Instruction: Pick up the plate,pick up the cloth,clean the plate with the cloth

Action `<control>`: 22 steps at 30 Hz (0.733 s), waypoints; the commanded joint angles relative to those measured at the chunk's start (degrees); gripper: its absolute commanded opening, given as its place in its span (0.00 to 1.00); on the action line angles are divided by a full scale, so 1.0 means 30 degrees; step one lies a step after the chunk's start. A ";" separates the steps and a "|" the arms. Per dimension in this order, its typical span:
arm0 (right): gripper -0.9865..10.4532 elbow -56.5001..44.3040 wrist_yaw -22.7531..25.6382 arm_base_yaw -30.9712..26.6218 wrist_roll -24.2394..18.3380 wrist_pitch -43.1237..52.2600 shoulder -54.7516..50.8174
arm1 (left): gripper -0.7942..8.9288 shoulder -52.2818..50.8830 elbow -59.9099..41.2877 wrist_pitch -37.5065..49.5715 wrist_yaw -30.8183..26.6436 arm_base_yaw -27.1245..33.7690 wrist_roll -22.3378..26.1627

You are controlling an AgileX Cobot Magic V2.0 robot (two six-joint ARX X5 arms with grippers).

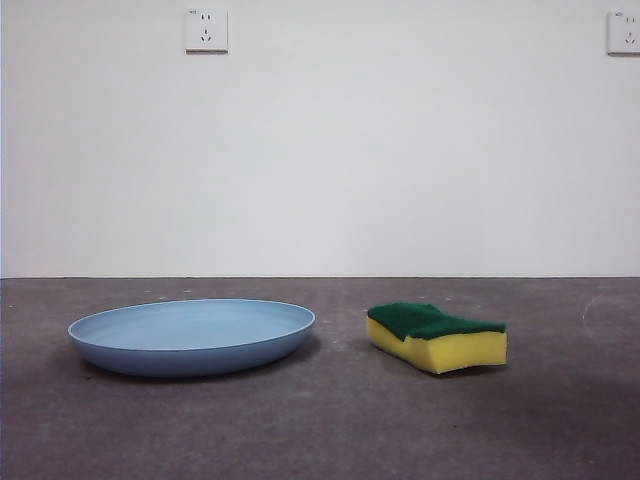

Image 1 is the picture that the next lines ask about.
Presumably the blue round plate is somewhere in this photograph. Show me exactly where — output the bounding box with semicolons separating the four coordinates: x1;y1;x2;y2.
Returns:
67;298;317;379

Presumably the yellow sponge with green pad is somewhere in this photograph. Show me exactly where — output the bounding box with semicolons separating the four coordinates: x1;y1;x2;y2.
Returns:
366;300;509;375

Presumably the white wall socket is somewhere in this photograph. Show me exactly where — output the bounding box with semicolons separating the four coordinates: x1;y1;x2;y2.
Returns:
607;10;640;57
184;7;231;55

